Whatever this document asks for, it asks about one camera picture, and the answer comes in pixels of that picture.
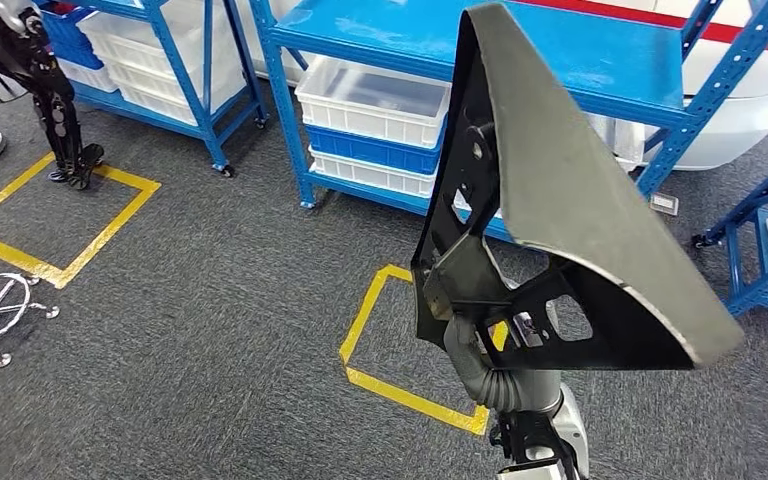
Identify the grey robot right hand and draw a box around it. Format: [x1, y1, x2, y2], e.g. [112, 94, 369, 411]
[443, 316, 564, 415]

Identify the black plastic car part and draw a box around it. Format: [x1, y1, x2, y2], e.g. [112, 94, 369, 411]
[410, 1, 746, 372]

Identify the blue metal shelf rack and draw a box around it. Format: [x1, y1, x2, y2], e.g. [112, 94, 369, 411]
[29, 0, 271, 179]
[691, 142, 768, 321]
[249, 0, 768, 243]

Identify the yellow floor tape outline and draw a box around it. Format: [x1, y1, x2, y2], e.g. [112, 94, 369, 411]
[0, 152, 162, 290]
[338, 264, 511, 437]

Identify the grey floor socket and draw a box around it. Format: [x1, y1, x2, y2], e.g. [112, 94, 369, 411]
[648, 193, 681, 218]

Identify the white car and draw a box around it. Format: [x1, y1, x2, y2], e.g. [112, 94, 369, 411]
[509, 0, 768, 174]

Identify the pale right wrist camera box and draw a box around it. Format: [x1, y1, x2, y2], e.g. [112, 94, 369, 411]
[495, 460, 574, 480]

